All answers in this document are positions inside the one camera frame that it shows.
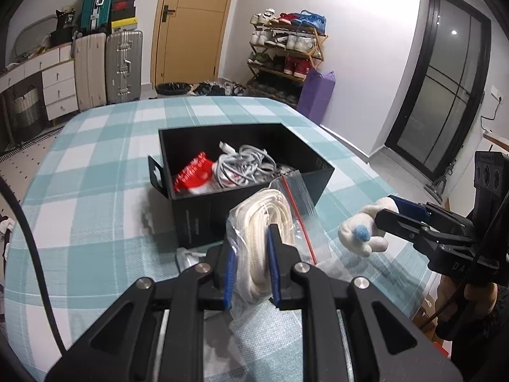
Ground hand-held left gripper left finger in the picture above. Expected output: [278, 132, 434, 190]
[45, 244, 239, 382]

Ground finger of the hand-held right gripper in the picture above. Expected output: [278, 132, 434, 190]
[375, 208, 475, 254]
[389, 194, 474, 232]

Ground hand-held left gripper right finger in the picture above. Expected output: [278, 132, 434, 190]
[268, 224, 463, 382]

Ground white and blue plush toy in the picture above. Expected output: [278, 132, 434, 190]
[338, 197, 399, 256]

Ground bagged white rope coil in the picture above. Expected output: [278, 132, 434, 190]
[226, 176, 319, 323]

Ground black storage box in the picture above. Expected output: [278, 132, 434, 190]
[148, 123, 335, 249]

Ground bagged grey braided cord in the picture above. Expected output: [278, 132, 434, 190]
[274, 163, 301, 180]

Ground white charging cable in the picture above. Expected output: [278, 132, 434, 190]
[213, 141, 279, 187]

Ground red glue packet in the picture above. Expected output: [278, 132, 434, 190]
[174, 152, 215, 195]

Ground person's right hand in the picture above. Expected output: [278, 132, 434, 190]
[435, 275, 499, 341]

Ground small white plastic packet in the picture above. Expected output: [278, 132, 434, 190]
[176, 247, 208, 273]

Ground light wooden shelf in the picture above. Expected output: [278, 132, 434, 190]
[483, 131, 509, 152]

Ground black framed glass door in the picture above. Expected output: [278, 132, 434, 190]
[384, 0, 493, 181]

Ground purple fabric bag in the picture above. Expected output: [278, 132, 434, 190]
[297, 67, 336, 125]

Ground teal checked tablecloth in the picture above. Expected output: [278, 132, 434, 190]
[4, 96, 450, 382]

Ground wooden shoe rack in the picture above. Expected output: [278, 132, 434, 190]
[247, 22, 330, 108]

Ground group of loose dark shoes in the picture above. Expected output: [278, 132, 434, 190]
[193, 80, 247, 97]

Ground rows of assorted sneakers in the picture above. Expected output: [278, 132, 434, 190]
[248, 8, 319, 100]

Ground tan wooden door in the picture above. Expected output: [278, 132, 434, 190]
[151, 0, 239, 88]

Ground silver suitcase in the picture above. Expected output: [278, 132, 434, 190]
[105, 30, 144, 104]

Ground patterned floor mat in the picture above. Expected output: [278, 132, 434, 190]
[0, 125, 66, 164]

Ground beige suitcase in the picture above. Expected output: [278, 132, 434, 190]
[73, 32, 108, 112]

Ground white drawer dresser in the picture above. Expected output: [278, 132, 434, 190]
[0, 42, 80, 128]

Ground woven laundry basket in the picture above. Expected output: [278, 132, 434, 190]
[6, 88, 44, 140]

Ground black shoe box red print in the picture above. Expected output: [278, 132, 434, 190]
[110, 0, 138, 20]

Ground black handbag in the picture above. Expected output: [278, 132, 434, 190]
[50, 7, 80, 46]

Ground teal suitcase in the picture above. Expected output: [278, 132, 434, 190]
[77, 0, 119, 34]

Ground oval mirror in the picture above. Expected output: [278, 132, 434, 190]
[14, 15, 58, 58]

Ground thin black power cord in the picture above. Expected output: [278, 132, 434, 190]
[479, 95, 502, 136]

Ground thick black cable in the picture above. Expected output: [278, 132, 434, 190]
[0, 177, 68, 357]

